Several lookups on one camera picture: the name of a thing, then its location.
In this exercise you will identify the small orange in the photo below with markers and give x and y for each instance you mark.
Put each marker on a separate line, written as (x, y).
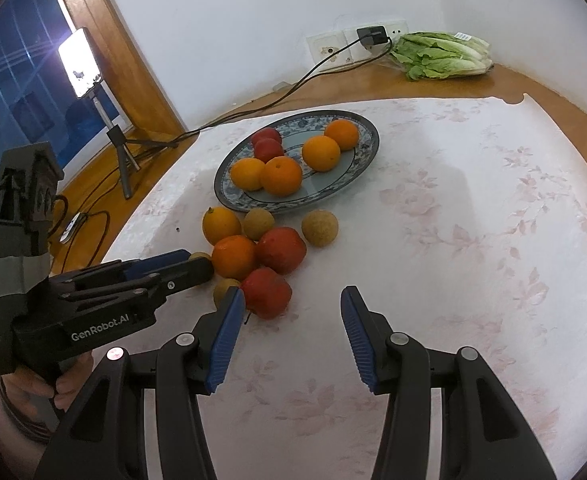
(342, 134)

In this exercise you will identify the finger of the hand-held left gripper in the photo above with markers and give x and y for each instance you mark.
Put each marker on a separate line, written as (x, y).
(188, 274)
(158, 261)

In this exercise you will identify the white wall socket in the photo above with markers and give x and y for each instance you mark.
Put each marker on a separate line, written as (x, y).
(398, 27)
(323, 50)

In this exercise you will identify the red apple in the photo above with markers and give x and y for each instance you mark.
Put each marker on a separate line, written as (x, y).
(266, 292)
(282, 250)
(268, 151)
(266, 135)

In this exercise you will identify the small brown round fruit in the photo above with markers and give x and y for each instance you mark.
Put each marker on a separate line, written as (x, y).
(225, 291)
(319, 228)
(258, 224)
(201, 255)

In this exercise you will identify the lit phone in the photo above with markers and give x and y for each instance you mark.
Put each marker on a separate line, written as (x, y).
(79, 62)

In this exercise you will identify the dark window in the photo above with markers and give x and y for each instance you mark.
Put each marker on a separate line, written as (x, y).
(13, 60)

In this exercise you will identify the oval orange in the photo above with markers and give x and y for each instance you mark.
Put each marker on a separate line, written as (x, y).
(246, 174)

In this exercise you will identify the wooden window frame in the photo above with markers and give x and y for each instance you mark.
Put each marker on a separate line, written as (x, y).
(123, 50)

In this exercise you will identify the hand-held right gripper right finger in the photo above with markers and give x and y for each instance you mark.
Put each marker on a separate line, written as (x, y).
(358, 340)

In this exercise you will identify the black charger plug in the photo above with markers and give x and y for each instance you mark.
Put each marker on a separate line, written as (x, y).
(372, 37)

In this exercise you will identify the pointed orange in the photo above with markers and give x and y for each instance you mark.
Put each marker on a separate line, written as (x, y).
(221, 225)

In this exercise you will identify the small white device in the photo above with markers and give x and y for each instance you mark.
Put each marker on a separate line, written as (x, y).
(71, 226)

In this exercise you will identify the white floral tablecloth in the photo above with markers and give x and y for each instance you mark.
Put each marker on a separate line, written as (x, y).
(423, 260)

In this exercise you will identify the reddish orange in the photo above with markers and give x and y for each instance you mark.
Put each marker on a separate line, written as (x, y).
(234, 257)

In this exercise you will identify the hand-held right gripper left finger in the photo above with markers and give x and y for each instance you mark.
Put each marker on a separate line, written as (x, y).
(226, 340)

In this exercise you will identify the black wrist band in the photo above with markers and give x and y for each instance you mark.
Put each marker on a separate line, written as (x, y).
(23, 422)

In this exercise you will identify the blue patterned plate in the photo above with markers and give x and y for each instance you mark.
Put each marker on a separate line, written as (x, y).
(318, 185)

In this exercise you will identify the person's left hand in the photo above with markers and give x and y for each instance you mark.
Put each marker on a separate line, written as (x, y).
(73, 380)

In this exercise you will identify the large orange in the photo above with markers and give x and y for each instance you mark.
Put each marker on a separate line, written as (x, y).
(321, 153)
(281, 176)

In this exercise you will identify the small grey tripod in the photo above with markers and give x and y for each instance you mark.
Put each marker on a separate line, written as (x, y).
(116, 138)

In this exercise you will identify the bagged romaine lettuce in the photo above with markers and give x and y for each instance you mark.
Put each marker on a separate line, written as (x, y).
(438, 57)

